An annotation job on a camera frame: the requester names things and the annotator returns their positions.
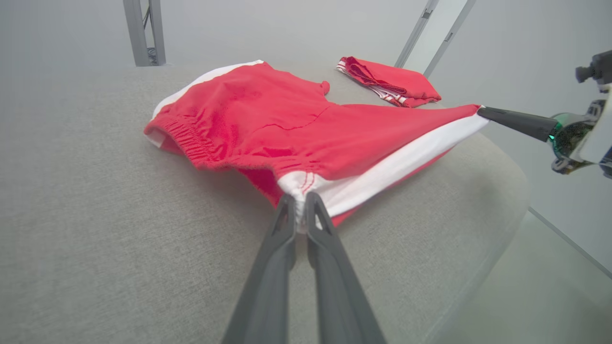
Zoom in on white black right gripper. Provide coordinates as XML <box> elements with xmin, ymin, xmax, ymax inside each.
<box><xmin>477</xmin><ymin>86</ymin><xmax>612</xmax><ymax>180</ymax></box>

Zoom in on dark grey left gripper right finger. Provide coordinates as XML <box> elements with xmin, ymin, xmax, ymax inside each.
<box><xmin>304</xmin><ymin>192</ymin><xmax>387</xmax><ymax>344</ymax></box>

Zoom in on grey metal post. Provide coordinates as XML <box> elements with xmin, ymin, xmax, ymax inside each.
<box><xmin>123</xmin><ymin>0</ymin><xmax>166</xmax><ymax>67</ymax></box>

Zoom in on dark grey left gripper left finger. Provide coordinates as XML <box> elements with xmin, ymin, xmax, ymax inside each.
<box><xmin>222</xmin><ymin>193</ymin><xmax>297</xmax><ymax>344</ymax></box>

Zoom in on thin grey metal rail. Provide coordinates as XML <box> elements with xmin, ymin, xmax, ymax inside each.
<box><xmin>423</xmin><ymin>0</ymin><xmax>476</xmax><ymax>79</ymax></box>
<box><xmin>394</xmin><ymin>0</ymin><xmax>439</xmax><ymax>68</ymax></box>

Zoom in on red jersey with white sleeves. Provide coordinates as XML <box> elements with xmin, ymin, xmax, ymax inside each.
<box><xmin>336</xmin><ymin>56</ymin><xmax>442</xmax><ymax>108</ymax></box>

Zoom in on red shorts with white stripe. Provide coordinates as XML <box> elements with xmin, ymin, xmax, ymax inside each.
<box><xmin>143</xmin><ymin>60</ymin><xmax>489</xmax><ymax>227</ymax></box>

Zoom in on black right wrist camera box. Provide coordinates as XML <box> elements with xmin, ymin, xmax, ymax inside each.
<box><xmin>575</xmin><ymin>50</ymin><xmax>612</xmax><ymax>87</ymax></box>

